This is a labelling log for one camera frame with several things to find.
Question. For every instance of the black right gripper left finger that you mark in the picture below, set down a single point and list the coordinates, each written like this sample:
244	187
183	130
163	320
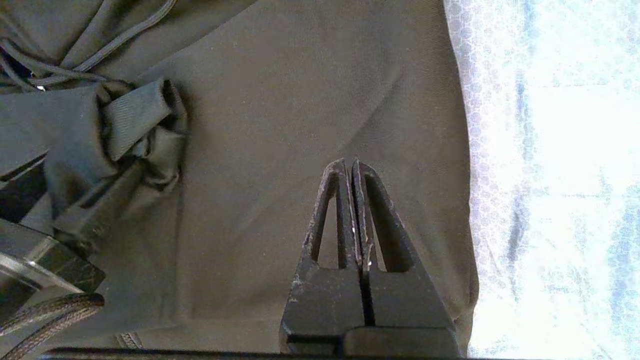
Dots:
322	305

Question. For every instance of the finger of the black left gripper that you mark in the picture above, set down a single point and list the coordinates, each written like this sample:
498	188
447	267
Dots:
85	192
95	220

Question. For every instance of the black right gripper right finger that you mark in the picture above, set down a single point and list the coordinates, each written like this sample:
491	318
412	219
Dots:
405	305

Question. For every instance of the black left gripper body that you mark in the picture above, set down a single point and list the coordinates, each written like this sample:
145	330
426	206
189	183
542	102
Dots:
40	270

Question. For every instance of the black zip hoodie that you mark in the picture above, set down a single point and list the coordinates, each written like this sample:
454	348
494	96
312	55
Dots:
275	125

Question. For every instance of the blue bed sheet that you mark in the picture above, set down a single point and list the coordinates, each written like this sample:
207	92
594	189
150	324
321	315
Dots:
550	175

